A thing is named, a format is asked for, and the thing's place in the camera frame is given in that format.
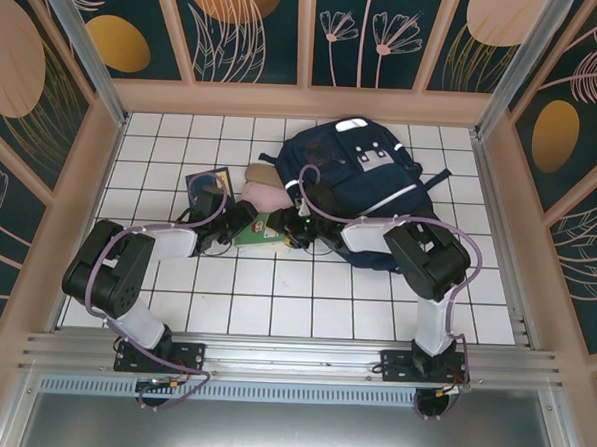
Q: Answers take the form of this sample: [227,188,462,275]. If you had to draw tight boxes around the green book with house picture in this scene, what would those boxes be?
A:
[231,208,294,255]

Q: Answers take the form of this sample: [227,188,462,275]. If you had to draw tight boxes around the pink pencil case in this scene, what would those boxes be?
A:
[240,178,296,218]

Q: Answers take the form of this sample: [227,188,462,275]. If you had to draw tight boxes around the navy book with gold label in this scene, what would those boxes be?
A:
[182,163,239,209]

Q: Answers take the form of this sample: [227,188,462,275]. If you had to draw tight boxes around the beige fabric pouch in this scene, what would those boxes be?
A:
[243,161,286,191]

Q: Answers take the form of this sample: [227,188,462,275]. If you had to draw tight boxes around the navy blue backpack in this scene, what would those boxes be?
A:
[253,109,456,276]

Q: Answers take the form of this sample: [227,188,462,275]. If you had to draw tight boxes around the grey metal sheet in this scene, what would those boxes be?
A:
[0,387,588,447]

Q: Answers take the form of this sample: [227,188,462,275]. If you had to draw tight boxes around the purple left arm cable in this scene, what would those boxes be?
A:
[81,166,230,416]

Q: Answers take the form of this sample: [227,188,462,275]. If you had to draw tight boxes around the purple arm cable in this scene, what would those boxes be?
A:
[81,166,230,416]
[285,163,488,425]

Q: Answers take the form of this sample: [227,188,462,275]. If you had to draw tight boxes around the aluminium mounting rail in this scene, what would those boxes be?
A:
[17,321,566,399]

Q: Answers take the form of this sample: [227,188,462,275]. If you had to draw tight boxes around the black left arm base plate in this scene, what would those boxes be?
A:
[112,337,208,378]

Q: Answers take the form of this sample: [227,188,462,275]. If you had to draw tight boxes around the slotted metal cable strip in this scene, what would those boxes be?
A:
[36,372,541,420]

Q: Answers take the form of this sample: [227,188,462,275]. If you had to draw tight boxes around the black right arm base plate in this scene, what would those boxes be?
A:
[378,348,473,389]

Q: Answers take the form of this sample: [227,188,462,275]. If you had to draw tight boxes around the red black power wires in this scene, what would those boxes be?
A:
[434,363,473,399]
[136,357,195,395]

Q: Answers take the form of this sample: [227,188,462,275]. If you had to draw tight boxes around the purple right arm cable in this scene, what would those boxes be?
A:
[285,163,488,425]

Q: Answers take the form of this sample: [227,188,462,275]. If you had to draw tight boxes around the aluminium side rail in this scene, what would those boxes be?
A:
[459,131,552,353]

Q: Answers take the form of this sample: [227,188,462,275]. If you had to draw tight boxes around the aluminium corner post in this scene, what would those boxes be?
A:
[23,0,137,129]
[473,0,578,145]

